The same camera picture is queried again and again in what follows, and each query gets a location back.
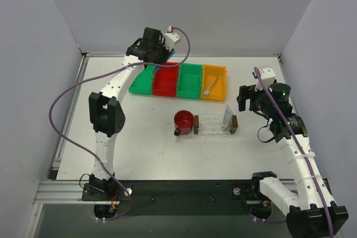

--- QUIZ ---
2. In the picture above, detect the clear holder with wooden ends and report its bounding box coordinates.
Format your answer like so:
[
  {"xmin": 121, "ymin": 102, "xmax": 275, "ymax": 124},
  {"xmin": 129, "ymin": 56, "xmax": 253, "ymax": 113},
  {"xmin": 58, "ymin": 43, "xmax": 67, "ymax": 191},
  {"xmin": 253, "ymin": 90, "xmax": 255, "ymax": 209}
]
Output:
[{"xmin": 194, "ymin": 113, "xmax": 239, "ymax": 136}]

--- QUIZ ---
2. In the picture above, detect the red mug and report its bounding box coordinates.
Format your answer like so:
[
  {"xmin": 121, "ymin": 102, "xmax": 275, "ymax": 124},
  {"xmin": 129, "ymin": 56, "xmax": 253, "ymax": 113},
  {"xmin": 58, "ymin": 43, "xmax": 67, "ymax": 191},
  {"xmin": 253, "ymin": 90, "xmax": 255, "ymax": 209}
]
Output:
[{"xmin": 173, "ymin": 110, "xmax": 194, "ymax": 137}]

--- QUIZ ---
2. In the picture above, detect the blue toothbrush case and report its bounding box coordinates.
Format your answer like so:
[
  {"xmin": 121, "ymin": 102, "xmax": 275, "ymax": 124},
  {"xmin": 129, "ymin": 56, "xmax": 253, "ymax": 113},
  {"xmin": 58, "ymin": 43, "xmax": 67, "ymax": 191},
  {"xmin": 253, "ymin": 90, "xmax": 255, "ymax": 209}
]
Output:
[{"xmin": 152, "ymin": 50, "xmax": 176, "ymax": 74}]

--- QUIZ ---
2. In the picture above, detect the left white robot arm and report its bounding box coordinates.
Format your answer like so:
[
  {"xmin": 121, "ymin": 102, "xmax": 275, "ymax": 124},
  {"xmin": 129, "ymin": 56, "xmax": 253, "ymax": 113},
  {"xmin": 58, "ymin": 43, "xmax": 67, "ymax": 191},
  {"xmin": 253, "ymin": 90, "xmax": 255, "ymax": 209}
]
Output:
[{"xmin": 89, "ymin": 27, "xmax": 181, "ymax": 200}]

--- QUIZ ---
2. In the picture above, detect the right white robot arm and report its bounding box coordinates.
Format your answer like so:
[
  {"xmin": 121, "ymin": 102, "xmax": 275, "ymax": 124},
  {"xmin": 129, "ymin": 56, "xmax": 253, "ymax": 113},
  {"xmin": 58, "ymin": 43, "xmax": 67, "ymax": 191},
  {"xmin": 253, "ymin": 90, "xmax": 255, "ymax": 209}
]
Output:
[{"xmin": 237, "ymin": 82, "xmax": 349, "ymax": 237}]

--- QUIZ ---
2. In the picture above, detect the white toothbrush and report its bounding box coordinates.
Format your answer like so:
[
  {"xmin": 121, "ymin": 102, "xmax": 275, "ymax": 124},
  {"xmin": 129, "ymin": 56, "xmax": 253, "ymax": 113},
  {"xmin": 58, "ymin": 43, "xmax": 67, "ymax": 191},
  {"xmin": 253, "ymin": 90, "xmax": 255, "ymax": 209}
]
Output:
[{"xmin": 204, "ymin": 76, "xmax": 218, "ymax": 96}]

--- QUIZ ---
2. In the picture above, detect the clear textured oval tray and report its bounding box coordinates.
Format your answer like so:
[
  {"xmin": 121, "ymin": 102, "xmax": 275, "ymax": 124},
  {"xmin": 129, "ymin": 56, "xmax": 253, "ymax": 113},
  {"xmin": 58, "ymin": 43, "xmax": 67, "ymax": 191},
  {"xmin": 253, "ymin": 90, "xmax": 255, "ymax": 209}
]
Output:
[{"xmin": 184, "ymin": 115, "xmax": 235, "ymax": 140}]

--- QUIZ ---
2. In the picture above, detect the red bin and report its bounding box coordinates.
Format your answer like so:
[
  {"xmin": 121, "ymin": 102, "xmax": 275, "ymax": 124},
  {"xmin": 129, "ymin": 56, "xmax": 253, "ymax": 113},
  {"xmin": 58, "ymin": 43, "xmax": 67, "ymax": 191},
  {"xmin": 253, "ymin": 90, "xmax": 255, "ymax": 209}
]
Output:
[{"xmin": 152, "ymin": 62, "xmax": 179, "ymax": 98}]

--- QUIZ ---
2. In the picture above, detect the left green bin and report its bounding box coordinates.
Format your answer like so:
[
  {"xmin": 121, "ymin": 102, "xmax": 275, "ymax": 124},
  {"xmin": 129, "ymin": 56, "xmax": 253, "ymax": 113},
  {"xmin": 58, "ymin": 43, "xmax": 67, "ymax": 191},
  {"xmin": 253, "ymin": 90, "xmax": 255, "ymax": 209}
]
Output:
[{"xmin": 129, "ymin": 65, "xmax": 155, "ymax": 95}]

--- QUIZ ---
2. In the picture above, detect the green bin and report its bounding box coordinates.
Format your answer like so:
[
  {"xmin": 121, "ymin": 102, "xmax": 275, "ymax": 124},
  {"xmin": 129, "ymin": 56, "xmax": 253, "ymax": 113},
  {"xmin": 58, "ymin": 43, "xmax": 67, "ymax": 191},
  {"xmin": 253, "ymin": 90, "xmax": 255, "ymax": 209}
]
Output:
[
  {"xmin": 176, "ymin": 64, "xmax": 203, "ymax": 99},
  {"xmin": 129, "ymin": 65, "xmax": 155, "ymax": 95}
]

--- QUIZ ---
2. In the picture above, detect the right green bin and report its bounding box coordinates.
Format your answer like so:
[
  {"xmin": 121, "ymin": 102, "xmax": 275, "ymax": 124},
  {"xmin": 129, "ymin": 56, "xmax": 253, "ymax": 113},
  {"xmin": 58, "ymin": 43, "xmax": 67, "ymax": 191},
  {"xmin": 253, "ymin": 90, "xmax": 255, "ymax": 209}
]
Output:
[{"xmin": 176, "ymin": 64, "xmax": 203, "ymax": 99}]

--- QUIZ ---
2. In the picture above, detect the yellow bin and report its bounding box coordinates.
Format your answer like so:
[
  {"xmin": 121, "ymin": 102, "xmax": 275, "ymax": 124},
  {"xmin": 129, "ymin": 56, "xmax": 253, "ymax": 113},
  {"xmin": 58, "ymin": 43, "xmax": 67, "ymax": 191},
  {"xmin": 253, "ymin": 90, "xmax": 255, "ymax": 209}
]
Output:
[{"xmin": 200, "ymin": 64, "xmax": 228, "ymax": 102}]

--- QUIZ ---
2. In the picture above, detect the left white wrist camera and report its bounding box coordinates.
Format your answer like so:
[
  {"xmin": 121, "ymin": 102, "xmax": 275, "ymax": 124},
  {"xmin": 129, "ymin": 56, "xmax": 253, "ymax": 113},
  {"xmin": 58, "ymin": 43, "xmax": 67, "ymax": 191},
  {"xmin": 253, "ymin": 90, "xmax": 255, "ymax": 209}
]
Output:
[{"xmin": 164, "ymin": 32, "xmax": 181, "ymax": 50}]

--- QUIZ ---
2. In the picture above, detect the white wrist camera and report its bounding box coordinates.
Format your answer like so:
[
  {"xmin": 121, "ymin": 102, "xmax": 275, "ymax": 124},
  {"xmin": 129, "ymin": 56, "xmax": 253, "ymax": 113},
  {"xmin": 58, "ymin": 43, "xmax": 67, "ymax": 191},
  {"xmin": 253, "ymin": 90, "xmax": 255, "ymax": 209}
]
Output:
[
  {"xmin": 164, "ymin": 32, "xmax": 181, "ymax": 50},
  {"xmin": 258, "ymin": 65, "xmax": 276, "ymax": 88}
]

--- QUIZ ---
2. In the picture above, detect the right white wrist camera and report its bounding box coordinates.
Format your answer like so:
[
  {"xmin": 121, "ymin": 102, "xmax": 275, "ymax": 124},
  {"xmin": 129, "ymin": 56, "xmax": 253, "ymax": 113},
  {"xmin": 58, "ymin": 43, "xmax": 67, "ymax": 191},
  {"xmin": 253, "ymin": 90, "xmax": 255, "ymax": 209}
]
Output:
[{"xmin": 258, "ymin": 65, "xmax": 276, "ymax": 88}]

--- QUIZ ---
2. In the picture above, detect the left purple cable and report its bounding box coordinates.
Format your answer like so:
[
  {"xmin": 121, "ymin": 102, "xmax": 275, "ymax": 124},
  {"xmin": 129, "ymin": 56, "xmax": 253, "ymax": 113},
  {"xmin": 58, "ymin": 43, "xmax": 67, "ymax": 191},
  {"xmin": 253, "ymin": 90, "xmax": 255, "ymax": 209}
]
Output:
[{"xmin": 49, "ymin": 25, "xmax": 192, "ymax": 221}]

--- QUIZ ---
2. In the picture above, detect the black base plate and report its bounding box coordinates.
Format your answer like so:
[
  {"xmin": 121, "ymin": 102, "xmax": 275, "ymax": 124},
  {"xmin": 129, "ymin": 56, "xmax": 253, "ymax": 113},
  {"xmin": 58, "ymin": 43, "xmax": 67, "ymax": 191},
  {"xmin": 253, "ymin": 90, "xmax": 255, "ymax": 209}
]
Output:
[{"xmin": 81, "ymin": 179, "xmax": 272, "ymax": 218}]

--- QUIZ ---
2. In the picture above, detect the aluminium frame rail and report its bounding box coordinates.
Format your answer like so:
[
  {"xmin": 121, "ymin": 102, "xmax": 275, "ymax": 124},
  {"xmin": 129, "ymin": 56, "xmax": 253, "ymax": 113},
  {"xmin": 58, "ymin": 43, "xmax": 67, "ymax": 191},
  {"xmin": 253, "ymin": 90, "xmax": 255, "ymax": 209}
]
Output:
[{"xmin": 33, "ymin": 181, "xmax": 87, "ymax": 205}]

